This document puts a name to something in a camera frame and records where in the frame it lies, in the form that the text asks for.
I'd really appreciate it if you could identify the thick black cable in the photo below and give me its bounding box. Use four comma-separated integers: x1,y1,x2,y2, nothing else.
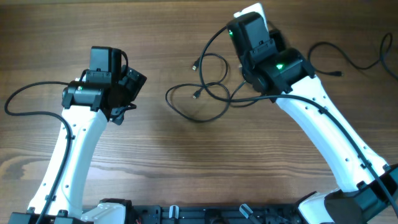
307,32,398,82

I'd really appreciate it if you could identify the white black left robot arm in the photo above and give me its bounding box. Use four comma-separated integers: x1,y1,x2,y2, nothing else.
9,46,147,223

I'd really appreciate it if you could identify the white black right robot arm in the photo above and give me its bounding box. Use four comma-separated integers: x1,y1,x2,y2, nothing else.
226,12,397,223

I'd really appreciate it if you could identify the black left camera cable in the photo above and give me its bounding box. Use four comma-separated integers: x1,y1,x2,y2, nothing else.
4,80,81,224

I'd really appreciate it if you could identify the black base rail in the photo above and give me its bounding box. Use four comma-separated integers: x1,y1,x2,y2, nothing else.
105,203,306,224

